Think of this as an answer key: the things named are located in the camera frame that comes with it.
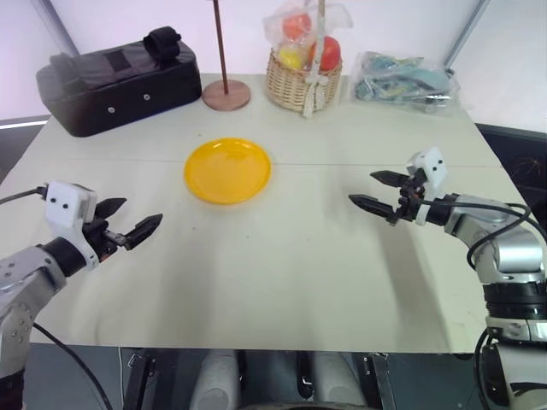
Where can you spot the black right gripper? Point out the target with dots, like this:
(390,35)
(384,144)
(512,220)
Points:
(411,200)

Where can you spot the yellow plastic plate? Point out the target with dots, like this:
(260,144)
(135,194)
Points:
(227,171)

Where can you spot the clear bag with blue items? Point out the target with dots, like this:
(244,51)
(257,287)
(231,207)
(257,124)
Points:
(401,83)

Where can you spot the aluminium frame bar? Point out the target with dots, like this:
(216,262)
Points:
(466,32)

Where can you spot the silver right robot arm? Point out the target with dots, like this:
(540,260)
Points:
(513,250)

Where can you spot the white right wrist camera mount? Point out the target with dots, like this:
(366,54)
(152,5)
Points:
(433,166)

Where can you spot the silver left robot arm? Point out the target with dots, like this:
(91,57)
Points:
(25,273)

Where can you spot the grey rounded robot leg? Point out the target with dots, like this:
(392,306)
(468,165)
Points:
(335,380)
(215,380)

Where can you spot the red apple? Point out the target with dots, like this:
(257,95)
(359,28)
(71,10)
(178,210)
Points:
(330,53)

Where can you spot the yellow fruit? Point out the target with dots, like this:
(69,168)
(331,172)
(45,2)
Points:
(290,59)

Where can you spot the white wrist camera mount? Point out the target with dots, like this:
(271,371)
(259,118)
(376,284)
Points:
(433,166)
(64,205)

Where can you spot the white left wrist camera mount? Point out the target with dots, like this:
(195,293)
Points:
(64,205)

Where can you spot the clear plastic fruit bag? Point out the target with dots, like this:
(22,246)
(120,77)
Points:
(278,23)

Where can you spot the wooden stand with round base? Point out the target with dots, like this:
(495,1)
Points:
(226,95)

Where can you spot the orange fruit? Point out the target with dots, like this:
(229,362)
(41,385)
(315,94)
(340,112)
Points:
(296,26)

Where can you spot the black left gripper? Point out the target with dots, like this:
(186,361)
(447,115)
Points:
(99,238)

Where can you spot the woven wicker basket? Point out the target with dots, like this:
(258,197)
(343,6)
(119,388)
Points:
(290,85)

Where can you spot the black padded bag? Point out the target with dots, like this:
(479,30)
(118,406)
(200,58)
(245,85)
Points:
(115,89)

